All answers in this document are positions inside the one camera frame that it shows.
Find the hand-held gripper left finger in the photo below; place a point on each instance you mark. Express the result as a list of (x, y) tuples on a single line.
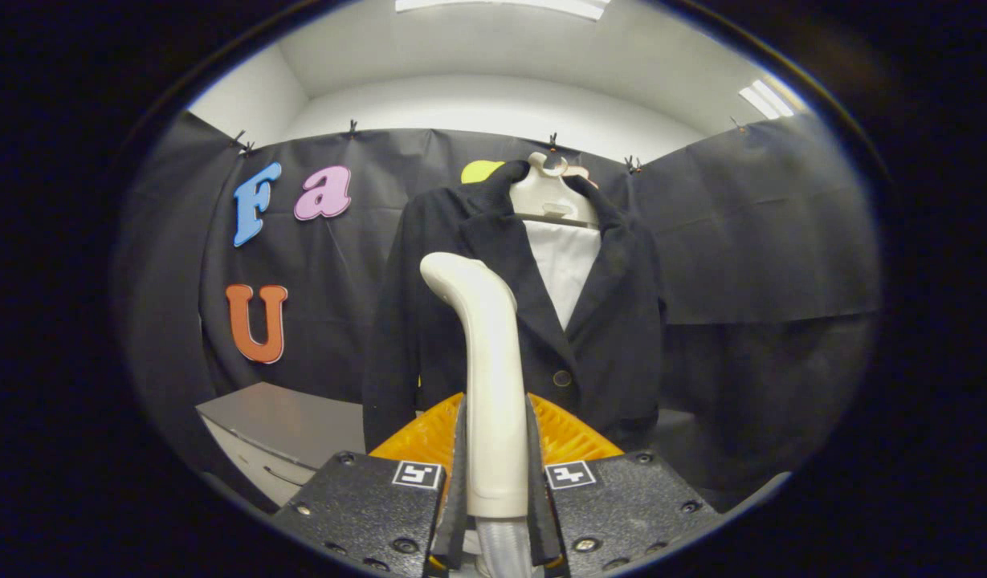
[(458, 514)]

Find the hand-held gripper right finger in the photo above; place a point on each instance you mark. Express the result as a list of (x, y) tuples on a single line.
[(537, 514)]

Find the white garment steamer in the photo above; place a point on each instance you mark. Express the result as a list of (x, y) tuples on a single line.
[(493, 401)]

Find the black suit jacket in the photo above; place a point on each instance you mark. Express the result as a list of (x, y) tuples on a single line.
[(621, 321)]

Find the grey cabinet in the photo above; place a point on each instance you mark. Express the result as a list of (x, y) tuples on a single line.
[(284, 417)]

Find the white hanging ironing pad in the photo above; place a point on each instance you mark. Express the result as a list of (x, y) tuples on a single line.
[(565, 265)]

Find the white plastic hanger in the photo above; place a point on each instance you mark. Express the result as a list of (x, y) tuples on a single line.
[(549, 201)]

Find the black backdrop cloth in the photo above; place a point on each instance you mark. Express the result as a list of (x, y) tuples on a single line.
[(766, 241)]

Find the row of black clips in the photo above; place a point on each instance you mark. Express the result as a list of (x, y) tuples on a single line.
[(552, 144)]

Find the small ceiling light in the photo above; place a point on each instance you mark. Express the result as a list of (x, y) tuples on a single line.
[(766, 99)]

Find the long ceiling light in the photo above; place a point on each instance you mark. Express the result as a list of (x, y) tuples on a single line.
[(501, 5)]

